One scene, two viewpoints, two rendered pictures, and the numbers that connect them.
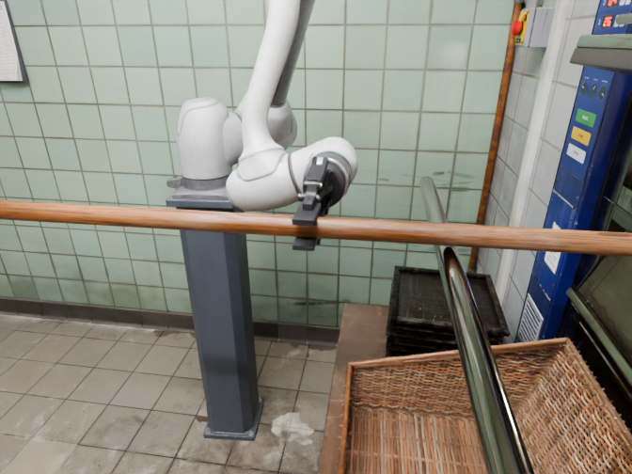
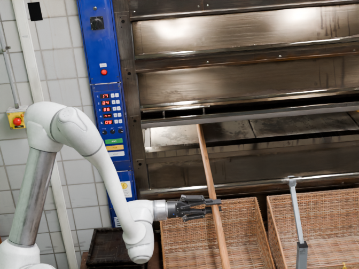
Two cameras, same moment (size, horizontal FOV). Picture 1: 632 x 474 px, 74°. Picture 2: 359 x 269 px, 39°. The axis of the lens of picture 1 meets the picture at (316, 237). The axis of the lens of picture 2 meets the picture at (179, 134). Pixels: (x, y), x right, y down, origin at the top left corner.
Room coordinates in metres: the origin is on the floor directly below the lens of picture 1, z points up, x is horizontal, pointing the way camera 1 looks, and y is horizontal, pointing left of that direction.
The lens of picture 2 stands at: (0.98, 1.80, 2.48)
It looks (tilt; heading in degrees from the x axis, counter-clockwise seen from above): 27 degrees down; 260
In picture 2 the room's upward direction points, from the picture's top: 4 degrees counter-clockwise
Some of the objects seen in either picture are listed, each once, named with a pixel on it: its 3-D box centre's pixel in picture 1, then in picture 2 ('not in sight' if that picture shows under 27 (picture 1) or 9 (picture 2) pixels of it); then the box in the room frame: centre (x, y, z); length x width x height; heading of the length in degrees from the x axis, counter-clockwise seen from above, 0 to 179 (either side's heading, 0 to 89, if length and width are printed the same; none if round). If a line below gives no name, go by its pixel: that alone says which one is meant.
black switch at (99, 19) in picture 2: not in sight; (95, 18); (0.92, -0.56, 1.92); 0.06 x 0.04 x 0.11; 172
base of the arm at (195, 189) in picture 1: (202, 181); not in sight; (1.27, 0.36, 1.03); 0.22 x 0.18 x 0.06; 86
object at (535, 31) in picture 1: (533, 28); (19, 117); (1.37, -0.63, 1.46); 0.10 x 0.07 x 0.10; 172
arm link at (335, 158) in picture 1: (327, 178); (161, 210); (0.77, -0.02, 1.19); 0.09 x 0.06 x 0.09; 81
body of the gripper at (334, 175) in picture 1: (322, 190); (177, 208); (0.70, -0.01, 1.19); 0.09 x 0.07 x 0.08; 171
